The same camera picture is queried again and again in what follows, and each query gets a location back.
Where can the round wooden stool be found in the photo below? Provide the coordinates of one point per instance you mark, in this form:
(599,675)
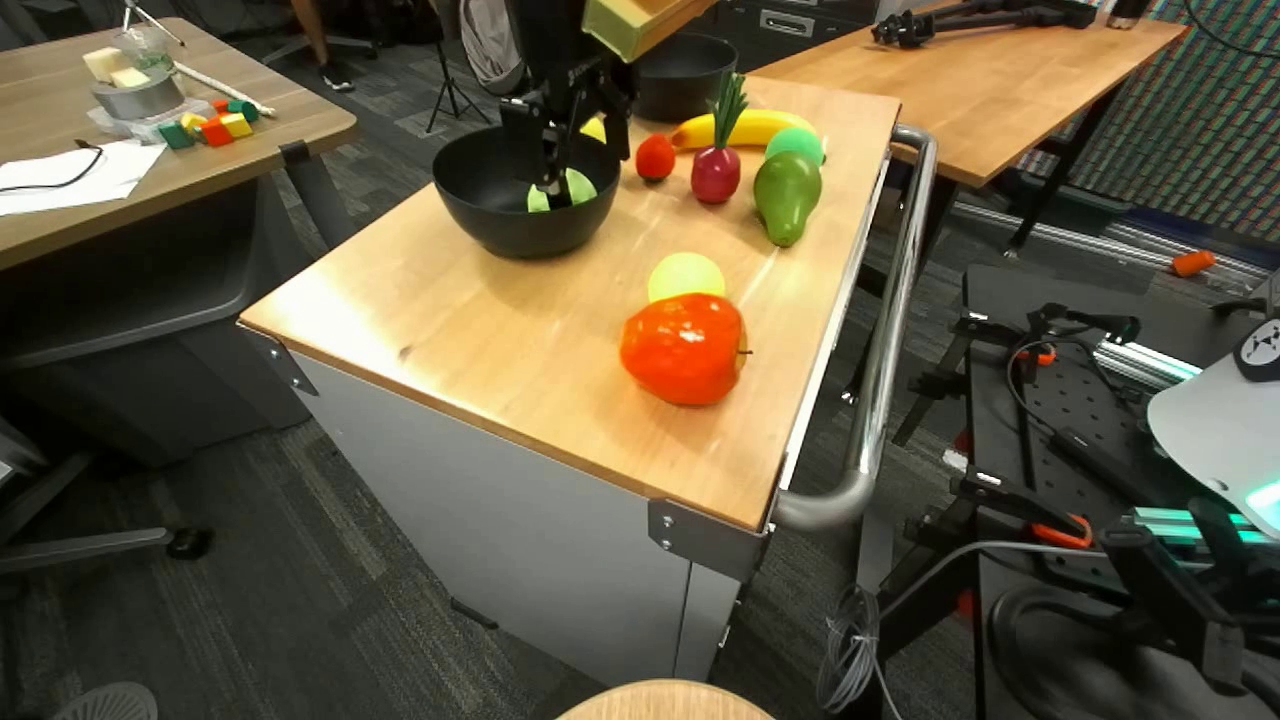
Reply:
(664,700)

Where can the red toy block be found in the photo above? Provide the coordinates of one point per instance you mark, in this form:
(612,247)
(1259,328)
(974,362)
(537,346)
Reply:
(215,132)

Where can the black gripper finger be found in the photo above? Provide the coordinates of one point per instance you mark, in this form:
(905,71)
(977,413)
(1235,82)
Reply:
(553,167)
(606,147)

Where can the olive green pear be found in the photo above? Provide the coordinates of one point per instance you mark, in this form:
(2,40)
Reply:
(784,200)

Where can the yellow toy block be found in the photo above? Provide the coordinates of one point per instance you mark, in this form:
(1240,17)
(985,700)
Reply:
(238,124)

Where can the silver aluminium bar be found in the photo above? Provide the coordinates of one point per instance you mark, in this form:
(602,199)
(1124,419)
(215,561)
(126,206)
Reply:
(1146,362)

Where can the small red fruit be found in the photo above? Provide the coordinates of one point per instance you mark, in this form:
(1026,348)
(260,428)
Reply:
(655,158)

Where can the black orange clamp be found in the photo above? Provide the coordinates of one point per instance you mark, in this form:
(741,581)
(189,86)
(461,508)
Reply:
(1031,362)

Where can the black round bowl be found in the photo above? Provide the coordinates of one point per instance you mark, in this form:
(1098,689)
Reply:
(684,86)
(492,220)

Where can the black light stand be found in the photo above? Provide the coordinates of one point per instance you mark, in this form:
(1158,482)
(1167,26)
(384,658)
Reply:
(445,75)

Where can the clear plastic cup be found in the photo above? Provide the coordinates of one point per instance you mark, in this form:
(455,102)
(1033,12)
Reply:
(149,45)

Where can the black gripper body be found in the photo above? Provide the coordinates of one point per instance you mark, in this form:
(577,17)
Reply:
(565,95)

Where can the dotted fabric partition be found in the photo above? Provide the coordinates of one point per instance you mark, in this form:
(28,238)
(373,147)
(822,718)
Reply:
(1187,121)

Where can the aluminium floor rail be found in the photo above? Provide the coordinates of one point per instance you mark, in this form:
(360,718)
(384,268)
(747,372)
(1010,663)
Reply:
(1104,247)

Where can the grey rounded object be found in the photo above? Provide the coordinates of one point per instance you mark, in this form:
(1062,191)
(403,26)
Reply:
(106,700)

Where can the grey office chair base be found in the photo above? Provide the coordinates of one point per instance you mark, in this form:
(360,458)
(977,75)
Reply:
(81,547)

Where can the clear container yellow notes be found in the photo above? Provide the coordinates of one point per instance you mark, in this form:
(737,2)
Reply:
(126,99)

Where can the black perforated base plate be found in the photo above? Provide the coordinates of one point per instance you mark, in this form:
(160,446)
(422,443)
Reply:
(1080,426)

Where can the white rod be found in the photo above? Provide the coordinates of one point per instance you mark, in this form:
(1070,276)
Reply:
(224,89)

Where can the white paper sheet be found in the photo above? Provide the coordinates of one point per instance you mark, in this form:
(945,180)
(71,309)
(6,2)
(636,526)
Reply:
(81,180)

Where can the black equipment case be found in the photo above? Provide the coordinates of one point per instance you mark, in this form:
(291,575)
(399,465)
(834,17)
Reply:
(800,26)

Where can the person leg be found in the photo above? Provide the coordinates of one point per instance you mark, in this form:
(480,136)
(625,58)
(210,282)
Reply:
(312,33)

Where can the green toy block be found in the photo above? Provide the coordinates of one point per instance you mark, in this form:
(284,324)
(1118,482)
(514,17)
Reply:
(179,132)

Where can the bright green round fruit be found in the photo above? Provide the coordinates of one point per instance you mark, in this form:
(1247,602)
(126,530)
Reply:
(797,140)

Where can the wooden office desk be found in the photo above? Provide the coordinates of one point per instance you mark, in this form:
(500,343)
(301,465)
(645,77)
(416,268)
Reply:
(960,95)
(53,95)

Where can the white tool cart cabinet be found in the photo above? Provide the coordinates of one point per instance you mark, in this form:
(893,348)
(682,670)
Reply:
(504,532)

